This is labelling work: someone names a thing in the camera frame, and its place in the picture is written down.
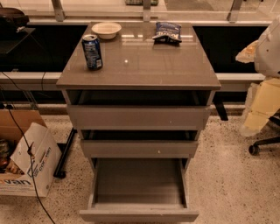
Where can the black table leg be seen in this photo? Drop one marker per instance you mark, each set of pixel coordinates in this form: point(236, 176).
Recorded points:
point(60, 173)

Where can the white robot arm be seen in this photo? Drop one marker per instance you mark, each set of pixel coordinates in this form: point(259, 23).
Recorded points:
point(267, 55)

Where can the white bowl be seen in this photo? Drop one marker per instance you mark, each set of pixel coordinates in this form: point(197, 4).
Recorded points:
point(106, 30)

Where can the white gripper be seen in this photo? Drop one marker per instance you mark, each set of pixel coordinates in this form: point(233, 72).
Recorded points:
point(269, 55)

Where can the blue pepsi can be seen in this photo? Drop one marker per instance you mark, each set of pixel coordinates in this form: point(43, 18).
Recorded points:
point(92, 51)

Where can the blue chip bag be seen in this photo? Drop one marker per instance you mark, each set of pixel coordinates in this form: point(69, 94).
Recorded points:
point(168, 32)

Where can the black bag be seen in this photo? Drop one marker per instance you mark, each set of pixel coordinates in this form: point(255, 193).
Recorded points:
point(12, 20)

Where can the black office chair base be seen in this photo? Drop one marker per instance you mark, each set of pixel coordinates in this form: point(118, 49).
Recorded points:
point(254, 148)

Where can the grey drawer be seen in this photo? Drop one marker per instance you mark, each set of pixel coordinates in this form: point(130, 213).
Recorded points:
point(139, 190)
point(139, 110)
point(139, 144)

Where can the grey drawer cabinet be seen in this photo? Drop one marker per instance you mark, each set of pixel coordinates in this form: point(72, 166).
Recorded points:
point(134, 61)

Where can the grey top drawer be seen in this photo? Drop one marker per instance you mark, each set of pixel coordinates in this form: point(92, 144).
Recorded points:
point(139, 110)

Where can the grey bottom drawer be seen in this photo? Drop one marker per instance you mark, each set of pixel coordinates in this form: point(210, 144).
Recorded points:
point(139, 190)

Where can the grey middle drawer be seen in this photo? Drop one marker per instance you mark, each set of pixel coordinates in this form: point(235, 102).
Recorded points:
point(139, 144)

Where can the white cardboard box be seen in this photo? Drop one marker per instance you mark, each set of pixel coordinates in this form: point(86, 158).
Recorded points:
point(34, 153)

